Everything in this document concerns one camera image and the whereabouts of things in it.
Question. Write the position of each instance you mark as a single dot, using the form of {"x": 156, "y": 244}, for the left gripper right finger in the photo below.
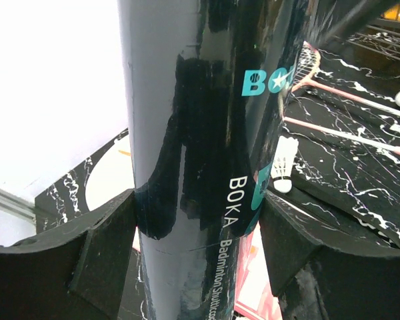
{"x": 319, "y": 272}

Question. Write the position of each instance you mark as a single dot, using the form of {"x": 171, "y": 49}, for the black shuttlecock tube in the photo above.
{"x": 206, "y": 83}

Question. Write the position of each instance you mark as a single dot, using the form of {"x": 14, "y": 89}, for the black wire basket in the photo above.
{"x": 381, "y": 36}

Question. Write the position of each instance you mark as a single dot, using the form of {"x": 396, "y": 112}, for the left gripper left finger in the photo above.
{"x": 74, "y": 271}

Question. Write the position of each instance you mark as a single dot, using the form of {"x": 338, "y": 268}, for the left pink badminton racket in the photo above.
{"x": 376, "y": 144}

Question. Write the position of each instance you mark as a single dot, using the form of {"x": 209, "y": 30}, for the pink racket bag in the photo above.
{"x": 109, "y": 173}

